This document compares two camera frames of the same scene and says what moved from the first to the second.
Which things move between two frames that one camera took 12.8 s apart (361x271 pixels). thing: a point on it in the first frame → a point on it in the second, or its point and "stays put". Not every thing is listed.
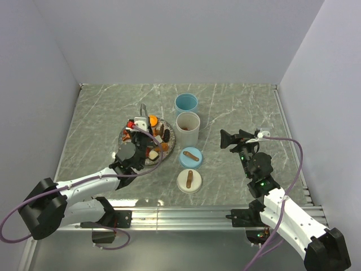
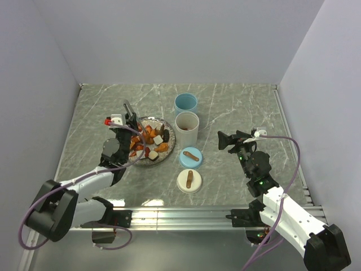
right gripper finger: [243, 134] stays put
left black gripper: [132, 132] → [131, 123]
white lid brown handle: [189, 180] stays put
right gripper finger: [227, 139] stays put
